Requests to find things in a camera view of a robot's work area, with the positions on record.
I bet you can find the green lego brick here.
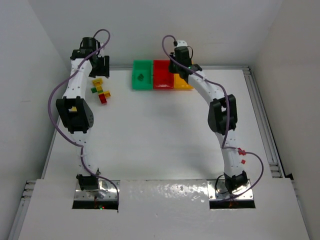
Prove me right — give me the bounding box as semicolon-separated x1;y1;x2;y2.
137;74;144;82

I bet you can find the small red lego brick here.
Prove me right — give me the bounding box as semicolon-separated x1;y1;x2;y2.
238;148;247;156

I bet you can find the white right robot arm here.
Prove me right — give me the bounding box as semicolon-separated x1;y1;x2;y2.
169;46;248;193

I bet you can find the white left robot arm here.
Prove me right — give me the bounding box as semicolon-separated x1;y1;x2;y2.
55;37;110;191

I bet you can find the yellow plastic bin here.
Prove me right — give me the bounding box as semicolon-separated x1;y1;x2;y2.
173;73;193;90

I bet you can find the stacked lego brick tower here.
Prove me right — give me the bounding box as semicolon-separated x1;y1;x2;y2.
90;78;111;105

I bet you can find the red plastic bin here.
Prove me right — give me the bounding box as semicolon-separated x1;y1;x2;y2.
153;60;174;90

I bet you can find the green plastic bin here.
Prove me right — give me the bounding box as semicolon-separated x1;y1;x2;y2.
131;60;153;90

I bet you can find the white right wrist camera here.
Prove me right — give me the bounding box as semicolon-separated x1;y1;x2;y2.
176;40;189;48

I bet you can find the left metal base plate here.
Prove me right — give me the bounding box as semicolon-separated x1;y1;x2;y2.
73;180;118;201

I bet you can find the metal base plate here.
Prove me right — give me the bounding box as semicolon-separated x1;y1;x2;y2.
207;179;255;201
73;180;118;201

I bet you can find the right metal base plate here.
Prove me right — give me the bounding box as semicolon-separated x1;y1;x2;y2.
207;179;255;201

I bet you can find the aluminium frame rail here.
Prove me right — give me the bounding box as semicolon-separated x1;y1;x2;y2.
243;67;285;178

